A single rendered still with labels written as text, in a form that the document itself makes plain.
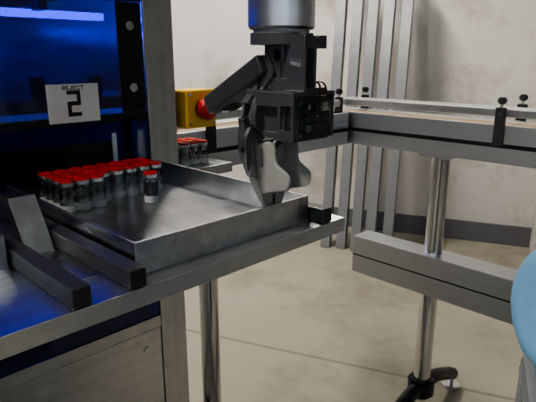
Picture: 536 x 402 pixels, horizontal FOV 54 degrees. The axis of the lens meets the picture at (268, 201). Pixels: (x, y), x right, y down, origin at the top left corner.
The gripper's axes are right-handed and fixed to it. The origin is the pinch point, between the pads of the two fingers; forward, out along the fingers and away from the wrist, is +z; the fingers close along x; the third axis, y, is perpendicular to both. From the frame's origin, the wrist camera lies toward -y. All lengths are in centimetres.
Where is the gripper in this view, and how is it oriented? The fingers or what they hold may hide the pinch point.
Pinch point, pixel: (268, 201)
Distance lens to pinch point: 65.7
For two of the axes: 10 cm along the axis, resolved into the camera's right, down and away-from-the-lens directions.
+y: 7.1, 1.9, -6.8
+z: 0.0, 9.6, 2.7
